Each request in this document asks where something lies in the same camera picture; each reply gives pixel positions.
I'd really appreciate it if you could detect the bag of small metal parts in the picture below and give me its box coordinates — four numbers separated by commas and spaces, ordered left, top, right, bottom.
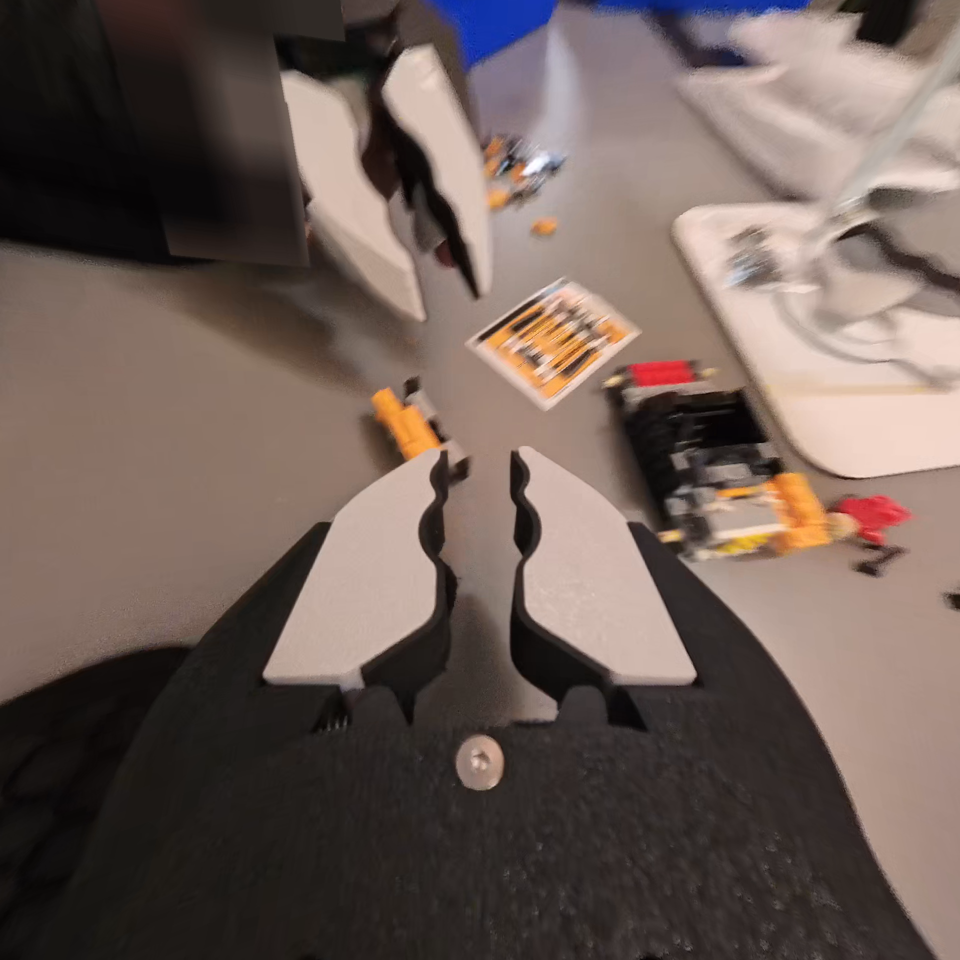
721, 227, 785, 292

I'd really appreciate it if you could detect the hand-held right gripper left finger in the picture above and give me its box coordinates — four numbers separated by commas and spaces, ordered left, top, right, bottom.
262, 450, 456, 723

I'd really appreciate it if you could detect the pile of small loose bricks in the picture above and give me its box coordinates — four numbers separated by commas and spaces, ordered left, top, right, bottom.
478, 133, 569, 213

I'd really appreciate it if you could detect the person's black fleece jacket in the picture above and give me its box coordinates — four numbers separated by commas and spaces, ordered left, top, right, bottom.
0, 0, 166, 264

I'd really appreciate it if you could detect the grey desk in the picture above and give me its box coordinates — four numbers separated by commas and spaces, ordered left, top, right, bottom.
0, 7, 960, 960

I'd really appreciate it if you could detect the black toy car chassis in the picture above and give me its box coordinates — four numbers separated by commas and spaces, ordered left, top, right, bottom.
601, 358, 835, 565

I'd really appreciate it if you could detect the orange sticker sheet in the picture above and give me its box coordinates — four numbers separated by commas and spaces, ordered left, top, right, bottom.
463, 277, 644, 413

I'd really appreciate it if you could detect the orange toy brick assembly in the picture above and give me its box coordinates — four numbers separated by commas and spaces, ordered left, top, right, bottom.
369, 377, 474, 479

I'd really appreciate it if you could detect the small black toy piece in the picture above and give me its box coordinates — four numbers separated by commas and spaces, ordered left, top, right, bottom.
849, 546, 907, 579

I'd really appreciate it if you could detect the blue plastic bin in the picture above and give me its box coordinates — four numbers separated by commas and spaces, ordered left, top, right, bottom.
420, 0, 562, 74

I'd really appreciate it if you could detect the red toy minifigure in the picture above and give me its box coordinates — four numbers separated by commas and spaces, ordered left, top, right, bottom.
827, 492, 916, 547

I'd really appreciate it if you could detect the white book stand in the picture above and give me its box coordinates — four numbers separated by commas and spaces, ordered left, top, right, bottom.
669, 30, 960, 481

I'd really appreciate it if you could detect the crumpled white paper bag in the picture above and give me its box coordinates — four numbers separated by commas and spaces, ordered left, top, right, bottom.
675, 13, 960, 200

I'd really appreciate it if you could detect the black padded cushion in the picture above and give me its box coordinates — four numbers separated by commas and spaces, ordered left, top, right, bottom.
0, 645, 198, 960

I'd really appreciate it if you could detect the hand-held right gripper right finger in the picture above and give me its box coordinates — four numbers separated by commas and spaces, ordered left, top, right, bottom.
510, 446, 699, 712

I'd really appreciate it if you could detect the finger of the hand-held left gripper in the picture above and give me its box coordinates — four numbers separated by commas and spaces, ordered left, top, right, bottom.
283, 71, 429, 325
379, 42, 495, 301

